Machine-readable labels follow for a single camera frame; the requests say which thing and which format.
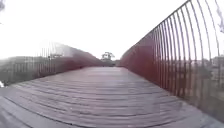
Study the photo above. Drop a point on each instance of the tree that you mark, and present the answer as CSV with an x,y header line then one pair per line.
x,y
107,56

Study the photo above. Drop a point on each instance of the red curved bridge railing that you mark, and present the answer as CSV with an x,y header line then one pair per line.
x,y
56,61
173,56

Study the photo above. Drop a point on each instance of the wooden plank bridge deck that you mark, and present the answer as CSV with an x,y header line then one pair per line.
x,y
100,96

